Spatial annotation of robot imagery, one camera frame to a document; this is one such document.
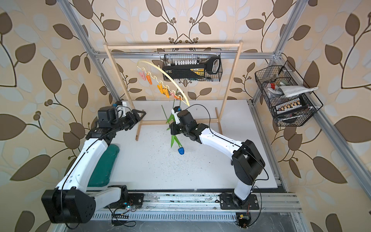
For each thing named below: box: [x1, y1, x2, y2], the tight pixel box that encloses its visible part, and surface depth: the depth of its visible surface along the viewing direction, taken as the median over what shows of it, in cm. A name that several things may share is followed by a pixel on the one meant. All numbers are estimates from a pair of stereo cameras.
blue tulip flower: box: [160, 104, 185, 156], surface depth 82 cm
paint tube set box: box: [272, 96, 307, 116], surface depth 69 cm
